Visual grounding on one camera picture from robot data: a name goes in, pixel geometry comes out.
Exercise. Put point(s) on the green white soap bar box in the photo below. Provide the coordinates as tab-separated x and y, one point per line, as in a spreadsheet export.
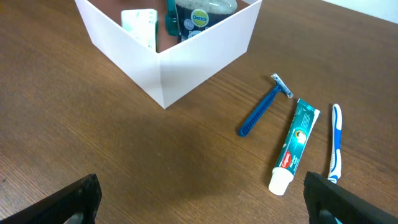
142	25

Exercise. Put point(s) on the teal mouthwash bottle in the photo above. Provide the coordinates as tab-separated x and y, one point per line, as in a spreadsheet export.
171	18

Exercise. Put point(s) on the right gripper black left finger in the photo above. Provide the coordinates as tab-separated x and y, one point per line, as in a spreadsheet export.
76	203

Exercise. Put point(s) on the white open cardboard box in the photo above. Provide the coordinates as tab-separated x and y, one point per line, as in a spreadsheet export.
171	73

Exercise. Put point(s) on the blue disposable razor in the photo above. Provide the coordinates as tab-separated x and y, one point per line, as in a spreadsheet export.
261	108

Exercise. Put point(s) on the blue white toothbrush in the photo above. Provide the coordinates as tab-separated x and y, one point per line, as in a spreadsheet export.
335	161

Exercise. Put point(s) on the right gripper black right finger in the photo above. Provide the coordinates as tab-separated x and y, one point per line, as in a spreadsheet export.
329	203

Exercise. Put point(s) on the dark blue pump soap bottle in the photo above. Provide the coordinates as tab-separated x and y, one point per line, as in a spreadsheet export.
195	16

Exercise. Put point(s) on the teal toothpaste tube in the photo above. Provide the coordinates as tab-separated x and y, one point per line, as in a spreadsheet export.
289	158

